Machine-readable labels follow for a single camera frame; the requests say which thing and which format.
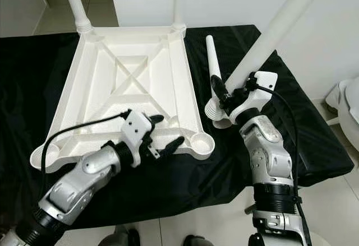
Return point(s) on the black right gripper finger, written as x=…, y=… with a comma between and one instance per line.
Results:
x=220, y=92

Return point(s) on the white plastic children table top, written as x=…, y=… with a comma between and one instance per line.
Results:
x=118, y=61

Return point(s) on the white tapered plastic table leg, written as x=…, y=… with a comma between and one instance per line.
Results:
x=76, y=5
x=275, y=33
x=179, y=5
x=213, y=66

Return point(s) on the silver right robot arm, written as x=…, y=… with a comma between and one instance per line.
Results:
x=272, y=156

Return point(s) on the white plastic chair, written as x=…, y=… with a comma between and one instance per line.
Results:
x=350, y=100

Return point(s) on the black table cloth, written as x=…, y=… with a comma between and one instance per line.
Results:
x=28, y=106

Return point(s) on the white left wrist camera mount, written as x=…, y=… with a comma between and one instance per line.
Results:
x=137, y=125

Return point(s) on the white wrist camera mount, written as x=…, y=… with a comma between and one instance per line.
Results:
x=137, y=125
x=266, y=79

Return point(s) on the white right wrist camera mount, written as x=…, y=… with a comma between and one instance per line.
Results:
x=266, y=79

